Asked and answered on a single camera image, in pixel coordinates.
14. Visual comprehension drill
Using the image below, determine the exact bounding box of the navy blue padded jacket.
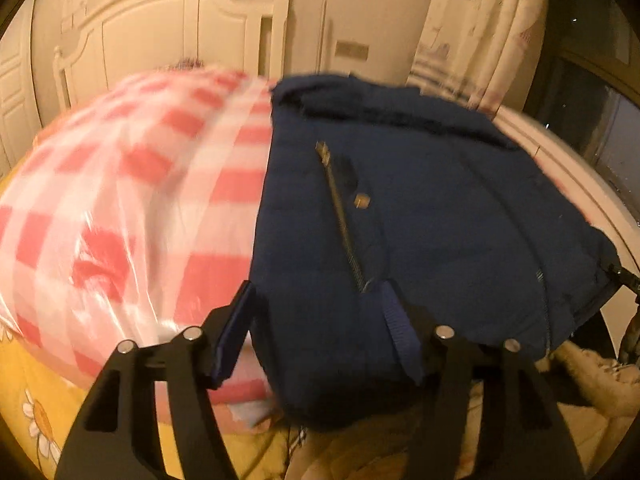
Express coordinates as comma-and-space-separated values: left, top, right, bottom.
250, 75, 620, 429

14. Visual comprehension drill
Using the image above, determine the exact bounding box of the dark window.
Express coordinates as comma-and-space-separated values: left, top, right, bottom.
524, 0, 639, 216

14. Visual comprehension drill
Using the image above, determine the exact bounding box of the red white checkered bed cover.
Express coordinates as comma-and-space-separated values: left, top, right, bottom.
0, 65, 278, 428

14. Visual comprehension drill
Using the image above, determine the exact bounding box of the cream patterned curtain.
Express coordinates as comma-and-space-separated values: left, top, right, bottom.
407, 0, 548, 117

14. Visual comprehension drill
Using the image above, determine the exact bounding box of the white wardrobe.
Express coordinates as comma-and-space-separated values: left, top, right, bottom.
0, 0, 41, 177

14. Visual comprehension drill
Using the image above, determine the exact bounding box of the cream wooden headboard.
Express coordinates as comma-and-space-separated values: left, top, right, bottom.
52, 0, 290, 110

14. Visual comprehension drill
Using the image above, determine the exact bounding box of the wall switch and socket plate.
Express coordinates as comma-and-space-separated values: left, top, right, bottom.
334, 40, 369, 61

